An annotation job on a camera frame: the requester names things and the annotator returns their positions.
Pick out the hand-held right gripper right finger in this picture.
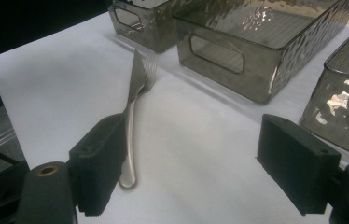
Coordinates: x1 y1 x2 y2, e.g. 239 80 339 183
256 114 342 217

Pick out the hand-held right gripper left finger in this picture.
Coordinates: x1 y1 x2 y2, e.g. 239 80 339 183
68 112 128 217

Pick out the metal fork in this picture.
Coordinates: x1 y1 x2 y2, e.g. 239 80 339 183
119 49 148 190
138 53 159 97

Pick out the smoky clear plastic bin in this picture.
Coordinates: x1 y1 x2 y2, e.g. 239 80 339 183
107 0 185 54
173 0 349 105
299 17 349 163

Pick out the white table sheet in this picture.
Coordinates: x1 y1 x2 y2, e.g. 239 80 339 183
0 12 349 224

